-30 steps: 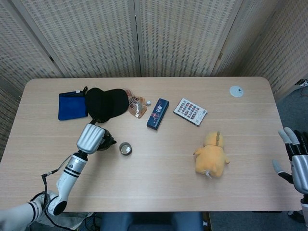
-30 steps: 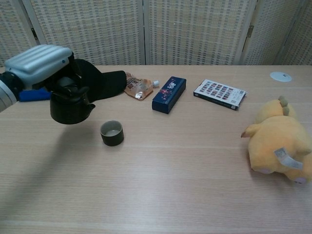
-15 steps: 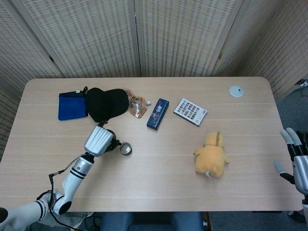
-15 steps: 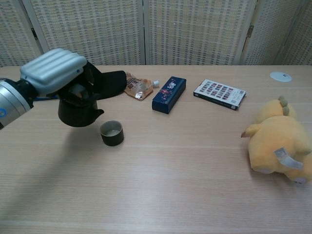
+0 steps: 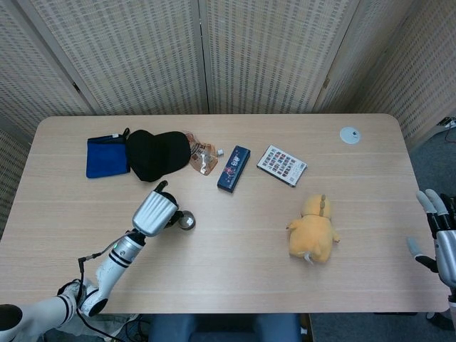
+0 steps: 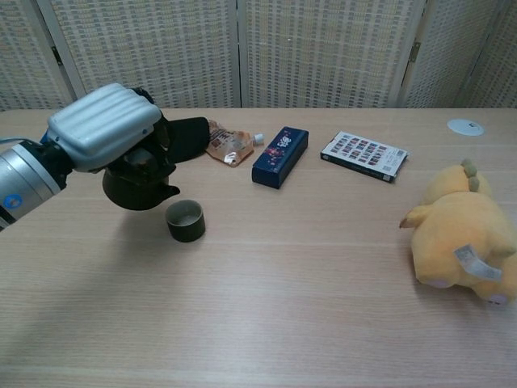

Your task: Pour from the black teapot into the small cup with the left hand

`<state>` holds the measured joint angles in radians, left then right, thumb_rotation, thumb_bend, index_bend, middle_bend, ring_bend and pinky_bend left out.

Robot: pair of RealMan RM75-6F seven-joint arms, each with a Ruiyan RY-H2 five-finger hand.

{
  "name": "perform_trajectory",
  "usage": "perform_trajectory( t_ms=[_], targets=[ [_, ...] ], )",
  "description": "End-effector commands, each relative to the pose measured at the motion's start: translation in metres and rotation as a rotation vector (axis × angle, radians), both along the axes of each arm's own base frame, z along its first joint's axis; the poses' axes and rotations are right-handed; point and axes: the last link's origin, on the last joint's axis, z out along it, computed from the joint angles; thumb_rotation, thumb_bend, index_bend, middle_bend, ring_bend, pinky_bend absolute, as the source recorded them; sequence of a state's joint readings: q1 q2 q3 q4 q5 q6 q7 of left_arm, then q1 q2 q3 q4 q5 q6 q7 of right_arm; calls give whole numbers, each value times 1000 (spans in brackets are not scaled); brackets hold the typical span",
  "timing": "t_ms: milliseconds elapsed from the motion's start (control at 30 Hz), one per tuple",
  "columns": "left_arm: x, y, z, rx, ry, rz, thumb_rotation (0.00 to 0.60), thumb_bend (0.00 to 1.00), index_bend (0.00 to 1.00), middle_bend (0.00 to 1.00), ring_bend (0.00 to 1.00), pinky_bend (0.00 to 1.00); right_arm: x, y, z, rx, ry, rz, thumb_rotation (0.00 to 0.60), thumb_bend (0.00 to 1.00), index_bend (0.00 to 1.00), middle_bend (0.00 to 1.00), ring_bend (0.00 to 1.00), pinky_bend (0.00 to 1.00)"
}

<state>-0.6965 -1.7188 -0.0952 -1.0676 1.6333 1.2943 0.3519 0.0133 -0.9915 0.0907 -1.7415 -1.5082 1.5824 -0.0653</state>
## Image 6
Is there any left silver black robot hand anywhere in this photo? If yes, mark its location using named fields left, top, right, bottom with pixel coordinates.
left=42, top=82, right=175, bottom=179

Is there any black teapot with loop handle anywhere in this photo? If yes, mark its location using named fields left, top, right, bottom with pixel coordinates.
left=101, top=137, right=181, bottom=212

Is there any black baseball cap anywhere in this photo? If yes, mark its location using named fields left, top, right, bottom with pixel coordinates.
left=159, top=116, right=211, bottom=167

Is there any orange spouted drink pouch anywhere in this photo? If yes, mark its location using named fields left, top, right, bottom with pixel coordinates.
left=204, top=118, right=266, bottom=167

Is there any small dark green teacup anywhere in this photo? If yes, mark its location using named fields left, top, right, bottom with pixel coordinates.
left=165, top=200, right=206, bottom=243

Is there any long navy blue box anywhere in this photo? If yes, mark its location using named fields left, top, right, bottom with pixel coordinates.
left=251, top=126, right=310, bottom=190

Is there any woven folding screen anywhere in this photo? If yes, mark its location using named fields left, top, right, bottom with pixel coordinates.
left=0, top=0, right=517, bottom=112

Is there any flat box with picture grid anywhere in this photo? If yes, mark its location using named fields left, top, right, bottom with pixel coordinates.
left=320, top=130, right=409, bottom=184

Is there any yellow plush toy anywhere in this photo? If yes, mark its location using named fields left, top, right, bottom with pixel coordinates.
left=399, top=158, right=517, bottom=309

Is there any white round cable grommet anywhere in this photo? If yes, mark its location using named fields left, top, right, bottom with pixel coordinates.
left=447, top=118, right=485, bottom=137

